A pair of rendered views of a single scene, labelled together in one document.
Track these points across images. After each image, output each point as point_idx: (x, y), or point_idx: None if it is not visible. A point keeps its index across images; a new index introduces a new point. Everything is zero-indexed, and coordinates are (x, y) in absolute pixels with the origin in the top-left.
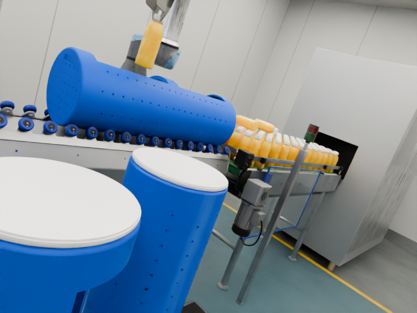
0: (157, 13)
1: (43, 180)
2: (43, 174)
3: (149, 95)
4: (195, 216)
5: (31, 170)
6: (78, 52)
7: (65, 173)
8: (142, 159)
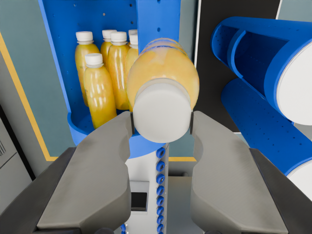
0: (126, 120)
1: (310, 185)
2: (305, 184)
3: (174, 19)
4: None
5: (299, 186)
6: (136, 157)
7: (307, 176)
8: (305, 120)
